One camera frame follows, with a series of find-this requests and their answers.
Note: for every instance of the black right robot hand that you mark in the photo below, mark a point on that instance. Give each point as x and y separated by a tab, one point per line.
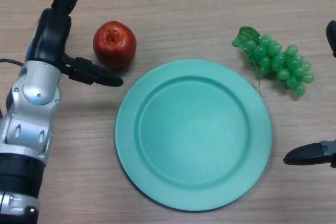
312	154

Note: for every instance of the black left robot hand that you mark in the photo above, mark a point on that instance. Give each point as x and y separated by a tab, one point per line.
52	37

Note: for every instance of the red apple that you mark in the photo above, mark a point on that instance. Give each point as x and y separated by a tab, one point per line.
114	45

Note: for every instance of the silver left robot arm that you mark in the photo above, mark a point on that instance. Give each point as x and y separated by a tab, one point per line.
26	129

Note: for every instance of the green round plate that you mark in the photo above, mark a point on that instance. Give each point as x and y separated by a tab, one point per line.
193	134

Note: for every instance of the green grape bunch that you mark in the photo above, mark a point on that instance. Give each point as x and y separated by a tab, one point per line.
279	61

